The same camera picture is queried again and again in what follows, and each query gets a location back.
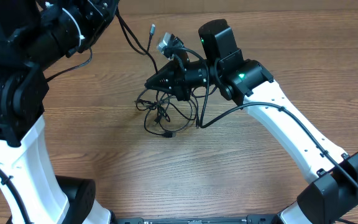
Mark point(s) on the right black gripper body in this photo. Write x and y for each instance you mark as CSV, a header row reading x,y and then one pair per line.
x,y
176,78

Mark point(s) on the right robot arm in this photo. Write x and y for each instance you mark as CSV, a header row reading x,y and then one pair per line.
x,y
331,173

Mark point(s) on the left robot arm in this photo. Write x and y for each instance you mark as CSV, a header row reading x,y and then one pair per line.
x,y
33,36

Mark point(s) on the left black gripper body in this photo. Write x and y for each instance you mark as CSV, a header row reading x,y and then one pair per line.
x,y
87,24

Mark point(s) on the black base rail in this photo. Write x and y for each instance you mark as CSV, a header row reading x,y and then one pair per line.
x,y
194,220

